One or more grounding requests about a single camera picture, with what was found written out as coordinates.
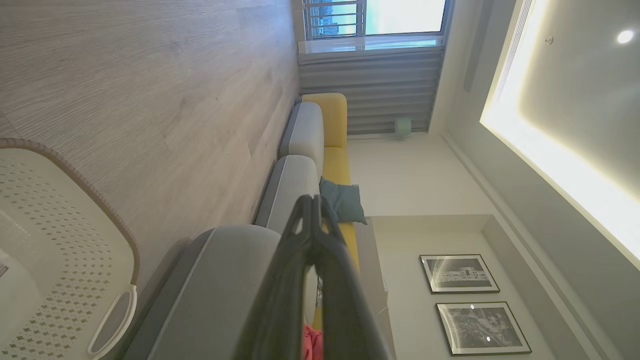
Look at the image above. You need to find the grey and yellow sofa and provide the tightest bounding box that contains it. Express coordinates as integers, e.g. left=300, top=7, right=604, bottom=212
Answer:
left=122, top=92, right=396, bottom=360

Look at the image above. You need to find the grey pleated curtain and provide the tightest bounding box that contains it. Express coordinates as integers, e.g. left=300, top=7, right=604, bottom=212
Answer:
left=298, top=47, right=446, bottom=136

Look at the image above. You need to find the white perforated laundry basket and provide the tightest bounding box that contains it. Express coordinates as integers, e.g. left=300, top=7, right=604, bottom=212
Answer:
left=0, top=137, right=141, bottom=360

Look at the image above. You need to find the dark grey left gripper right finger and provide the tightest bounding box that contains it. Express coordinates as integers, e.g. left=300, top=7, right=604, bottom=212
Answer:
left=313, top=195, right=391, bottom=360

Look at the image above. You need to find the red cloth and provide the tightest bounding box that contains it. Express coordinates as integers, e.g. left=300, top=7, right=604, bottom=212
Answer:
left=301, top=324, right=324, bottom=360

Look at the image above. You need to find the white linear ceiling vent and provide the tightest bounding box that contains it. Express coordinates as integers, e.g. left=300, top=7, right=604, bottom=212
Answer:
left=492, top=0, right=534, bottom=101

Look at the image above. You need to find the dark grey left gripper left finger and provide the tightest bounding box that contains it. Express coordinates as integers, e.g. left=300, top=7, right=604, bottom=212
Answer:
left=232, top=194, right=316, bottom=360

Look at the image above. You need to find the black framed monochrome picture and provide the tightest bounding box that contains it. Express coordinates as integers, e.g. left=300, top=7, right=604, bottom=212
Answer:
left=419, top=254, right=501, bottom=295
left=435, top=301, right=532, bottom=357

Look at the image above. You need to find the window with metal bars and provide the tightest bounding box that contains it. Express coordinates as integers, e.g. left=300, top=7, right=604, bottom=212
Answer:
left=300, top=0, right=453, bottom=53

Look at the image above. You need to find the teal throw pillow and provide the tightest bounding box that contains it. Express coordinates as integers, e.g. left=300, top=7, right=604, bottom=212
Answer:
left=319, top=176, right=368, bottom=226

